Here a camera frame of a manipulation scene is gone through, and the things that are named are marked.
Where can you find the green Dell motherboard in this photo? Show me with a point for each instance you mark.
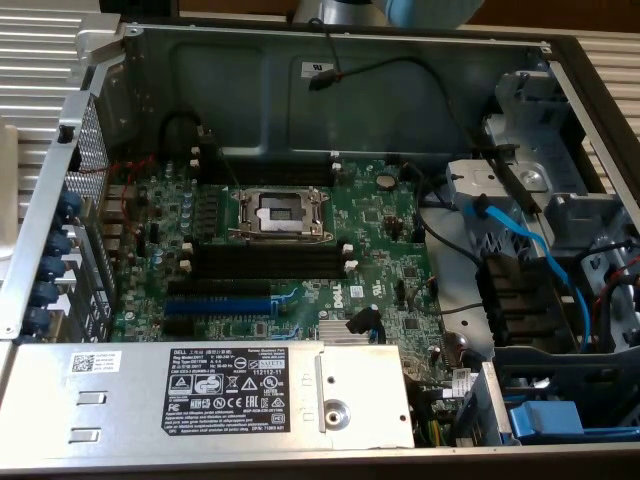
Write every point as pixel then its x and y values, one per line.
pixel 370 215

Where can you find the silver metal corner bracket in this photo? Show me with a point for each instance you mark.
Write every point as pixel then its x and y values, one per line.
pixel 95 35

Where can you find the short black expansion slot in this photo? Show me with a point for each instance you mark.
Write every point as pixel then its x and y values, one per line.
pixel 179 326

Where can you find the blue plastic drive latch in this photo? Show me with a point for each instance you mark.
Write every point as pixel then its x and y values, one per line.
pixel 545 420

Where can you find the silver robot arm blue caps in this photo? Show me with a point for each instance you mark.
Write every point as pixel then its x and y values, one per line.
pixel 400 10

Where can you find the black plastic drive bracket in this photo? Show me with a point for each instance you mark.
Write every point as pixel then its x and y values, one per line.
pixel 520 300

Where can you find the silver finned chipset heatsink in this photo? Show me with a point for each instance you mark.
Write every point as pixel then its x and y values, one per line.
pixel 335 331

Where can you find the silver power supply black label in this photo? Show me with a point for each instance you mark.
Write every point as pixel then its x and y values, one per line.
pixel 125 400

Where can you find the open metal PC case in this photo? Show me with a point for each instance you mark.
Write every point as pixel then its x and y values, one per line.
pixel 350 110

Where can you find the round coin battery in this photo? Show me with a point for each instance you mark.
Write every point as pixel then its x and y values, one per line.
pixel 385 180

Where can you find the black RAM slot white latches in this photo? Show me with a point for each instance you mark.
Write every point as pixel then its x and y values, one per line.
pixel 270 269
pixel 270 162
pixel 270 176
pixel 270 252

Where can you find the long black expansion slot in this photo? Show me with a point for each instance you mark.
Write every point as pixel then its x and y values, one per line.
pixel 220 288

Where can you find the grey metal disk bay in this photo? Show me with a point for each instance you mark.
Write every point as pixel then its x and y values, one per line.
pixel 540 150

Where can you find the blue card retainer clip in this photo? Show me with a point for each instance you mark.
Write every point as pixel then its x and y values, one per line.
pixel 52 267
pixel 37 318
pixel 60 244
pixel 47 293
pixel 71 202

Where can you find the CPU socket metal frame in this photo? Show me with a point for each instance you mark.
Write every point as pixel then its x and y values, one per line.
pixel 280 215

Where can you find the blue expansion slot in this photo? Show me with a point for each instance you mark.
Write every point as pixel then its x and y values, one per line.
pixel 220 305

